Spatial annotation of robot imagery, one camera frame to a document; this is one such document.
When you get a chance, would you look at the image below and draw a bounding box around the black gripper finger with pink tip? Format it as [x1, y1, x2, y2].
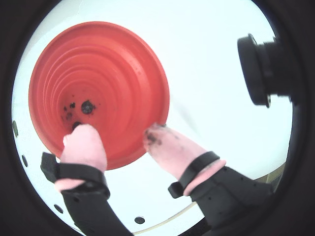
[143, 124, 276, 232]
[40, 124, 133, 236]

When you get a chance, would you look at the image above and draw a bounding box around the red collapsible silicone cup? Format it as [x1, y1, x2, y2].
[28, 21, 170, 171]

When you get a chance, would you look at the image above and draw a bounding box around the large white base sheet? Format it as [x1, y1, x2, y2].
[11, 22, 286, 234]

